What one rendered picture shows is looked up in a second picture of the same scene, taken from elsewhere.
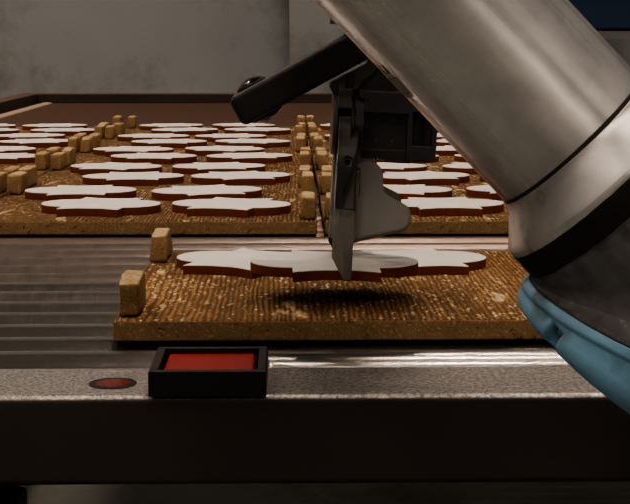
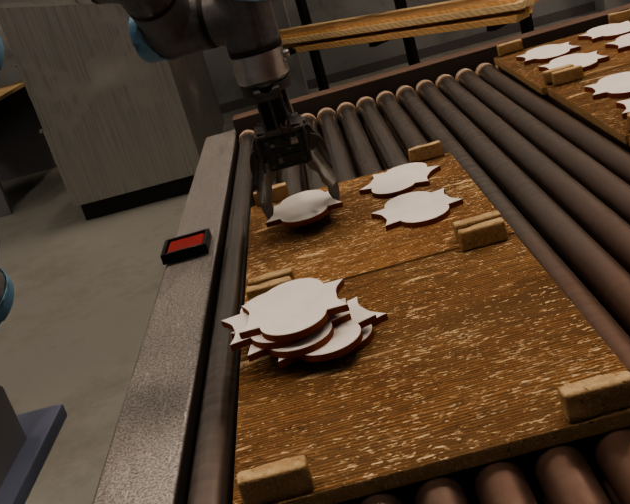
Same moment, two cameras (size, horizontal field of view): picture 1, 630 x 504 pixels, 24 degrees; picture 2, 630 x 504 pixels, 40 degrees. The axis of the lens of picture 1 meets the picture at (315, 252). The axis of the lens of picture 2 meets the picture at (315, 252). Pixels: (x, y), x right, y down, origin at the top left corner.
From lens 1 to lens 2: 1.78 m
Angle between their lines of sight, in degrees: 91
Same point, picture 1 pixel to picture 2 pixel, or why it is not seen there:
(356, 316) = (256, 240)
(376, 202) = (263, 186)
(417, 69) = not seen: outside the picture
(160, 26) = not seen: outside the picture
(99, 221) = (573, 103)
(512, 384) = (170, 301)
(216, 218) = (613, 114)
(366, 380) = (185, 273)
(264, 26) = not seen: outside the picture
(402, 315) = (258, 248)
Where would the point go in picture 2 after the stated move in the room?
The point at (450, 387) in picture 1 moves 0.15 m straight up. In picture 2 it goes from (168, 291) to (133, 197)
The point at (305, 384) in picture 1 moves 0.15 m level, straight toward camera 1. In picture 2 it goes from (181, 265) to (90, 290)
